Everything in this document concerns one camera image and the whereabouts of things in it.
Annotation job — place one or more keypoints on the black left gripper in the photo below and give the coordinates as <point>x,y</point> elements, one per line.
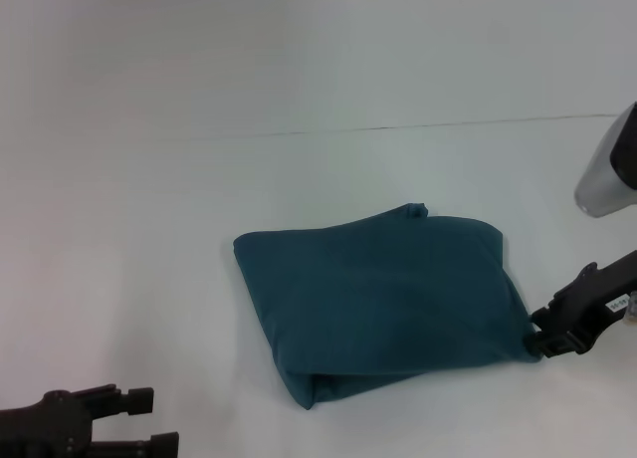
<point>45,423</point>

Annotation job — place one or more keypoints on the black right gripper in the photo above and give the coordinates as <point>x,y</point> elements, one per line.
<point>597,294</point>

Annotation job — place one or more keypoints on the blue teal t-shirt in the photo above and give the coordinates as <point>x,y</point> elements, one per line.
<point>378,289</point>

